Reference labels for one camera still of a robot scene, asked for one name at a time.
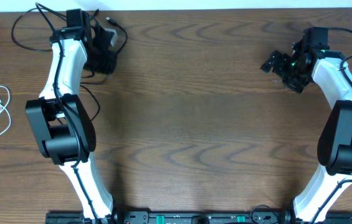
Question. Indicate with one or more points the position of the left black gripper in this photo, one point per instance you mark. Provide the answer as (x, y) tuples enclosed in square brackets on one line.
[(103, 64)]

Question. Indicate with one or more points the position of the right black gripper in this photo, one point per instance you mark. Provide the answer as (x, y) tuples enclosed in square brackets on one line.
[(276, 55)]

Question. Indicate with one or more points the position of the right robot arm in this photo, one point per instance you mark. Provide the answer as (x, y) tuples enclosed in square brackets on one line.
[(313, 61)]

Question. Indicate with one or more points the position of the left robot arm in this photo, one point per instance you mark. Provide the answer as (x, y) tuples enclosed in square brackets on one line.
[(61, 126)]

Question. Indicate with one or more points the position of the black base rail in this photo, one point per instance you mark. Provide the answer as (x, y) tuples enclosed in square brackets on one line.
[(143, 217)]

